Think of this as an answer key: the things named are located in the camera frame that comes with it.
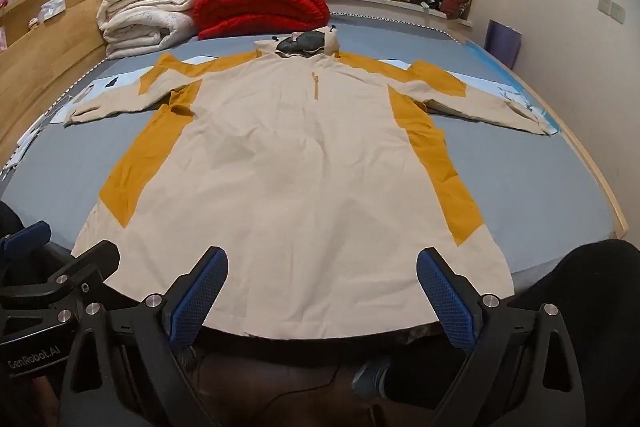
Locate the light blue printed cloth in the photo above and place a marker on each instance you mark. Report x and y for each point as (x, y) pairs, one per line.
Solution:
(127, 79)

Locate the beige and yellow jacket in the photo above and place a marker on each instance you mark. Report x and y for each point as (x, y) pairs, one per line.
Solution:
(300, 182)

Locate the beige cloth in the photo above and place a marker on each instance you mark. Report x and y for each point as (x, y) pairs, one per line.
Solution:
(525, 197)

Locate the person's grey blue shoe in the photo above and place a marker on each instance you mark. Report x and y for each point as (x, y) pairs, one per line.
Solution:
(370, 379)

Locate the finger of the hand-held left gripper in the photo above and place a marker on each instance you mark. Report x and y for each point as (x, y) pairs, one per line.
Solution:
(27, 234)
(75, 274)

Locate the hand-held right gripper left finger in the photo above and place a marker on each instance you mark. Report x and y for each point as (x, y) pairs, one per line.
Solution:
(197, 302)

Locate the wall socket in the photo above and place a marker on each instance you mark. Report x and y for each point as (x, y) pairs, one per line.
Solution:
(605, 5)
(618, 13)

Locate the person's leg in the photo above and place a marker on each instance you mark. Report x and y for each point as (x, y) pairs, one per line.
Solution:
(600, 277)
(10, 217)

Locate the person's right leg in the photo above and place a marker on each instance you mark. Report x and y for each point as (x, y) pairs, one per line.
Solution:
(600, 277)

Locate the white window ledge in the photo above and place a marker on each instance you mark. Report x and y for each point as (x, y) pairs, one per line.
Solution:
(370, 2)

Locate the person's left leg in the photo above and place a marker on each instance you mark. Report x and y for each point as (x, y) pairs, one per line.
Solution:
(10, 217)

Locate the tissue packet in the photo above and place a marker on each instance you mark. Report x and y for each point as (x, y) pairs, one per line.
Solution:
(52, 9)

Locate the purple bag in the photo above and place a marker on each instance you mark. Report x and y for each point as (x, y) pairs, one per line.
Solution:
(502, 44)

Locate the folded cream fleece blanket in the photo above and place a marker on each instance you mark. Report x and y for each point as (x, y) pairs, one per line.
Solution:
(145, 17)

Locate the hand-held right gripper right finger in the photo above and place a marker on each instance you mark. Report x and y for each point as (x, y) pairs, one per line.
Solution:
(445, 302)

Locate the wooden bed frame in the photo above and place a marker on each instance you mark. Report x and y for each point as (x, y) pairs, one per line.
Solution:
(45, 57)

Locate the red quilt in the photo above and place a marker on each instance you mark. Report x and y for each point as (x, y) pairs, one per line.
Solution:
(260, 7)

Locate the small pink figurine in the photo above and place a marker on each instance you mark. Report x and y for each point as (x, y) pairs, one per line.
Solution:
(33, 23)

